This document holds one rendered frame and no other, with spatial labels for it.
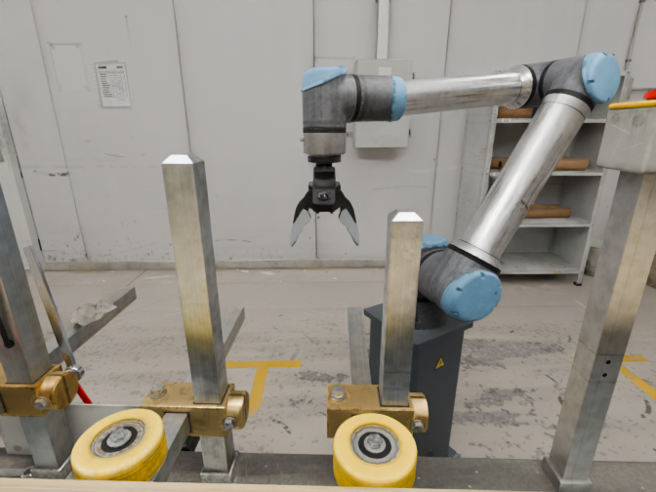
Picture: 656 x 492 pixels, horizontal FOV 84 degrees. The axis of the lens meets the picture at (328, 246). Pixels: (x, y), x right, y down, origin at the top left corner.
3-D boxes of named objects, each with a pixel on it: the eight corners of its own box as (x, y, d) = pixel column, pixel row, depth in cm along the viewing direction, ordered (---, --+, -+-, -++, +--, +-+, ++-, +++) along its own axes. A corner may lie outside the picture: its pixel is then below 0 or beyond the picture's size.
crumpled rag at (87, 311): (87, 303, 72) (84, 292, 71) (121, 304, 72) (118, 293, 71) (54, 326, 64) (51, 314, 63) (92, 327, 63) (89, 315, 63)
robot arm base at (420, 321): (376, 310, 124) (378, 283, 120) (417, 297, 133) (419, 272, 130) (416, 336, 108) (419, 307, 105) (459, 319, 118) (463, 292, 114)
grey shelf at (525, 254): (449, 266, 326) (470, 78, 278) (547, 266, 328) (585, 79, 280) (469, 287, 284) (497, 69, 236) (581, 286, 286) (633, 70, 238)
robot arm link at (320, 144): (348, 133, 71) (298, 133, 71) (347, 158, 73) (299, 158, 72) (345, 132, 80) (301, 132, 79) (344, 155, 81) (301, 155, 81)
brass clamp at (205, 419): (163, 406, 55) (158, 378, 53) (251, 407, 55) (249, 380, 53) (142, 439, 49) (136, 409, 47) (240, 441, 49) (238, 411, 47)
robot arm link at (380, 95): (388, 79, 83) (337, 77, 79) (415, 72, 73) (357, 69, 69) (386, 122, 86) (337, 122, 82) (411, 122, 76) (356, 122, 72)
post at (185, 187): (214, 468, 57) (174, 152, 42) (236, 468, 57) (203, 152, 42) (206, 489, 53) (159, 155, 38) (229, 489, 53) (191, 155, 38)
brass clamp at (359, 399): (327, 408, 54) (327, 380, 53) (418, 410, 54) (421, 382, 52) (326, 442, 48) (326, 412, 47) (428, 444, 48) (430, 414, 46)
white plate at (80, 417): (10, 451, 58) (-8, 400, 55) (170, 455, 57) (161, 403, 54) (7, 454, 58) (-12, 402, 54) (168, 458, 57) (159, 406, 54)
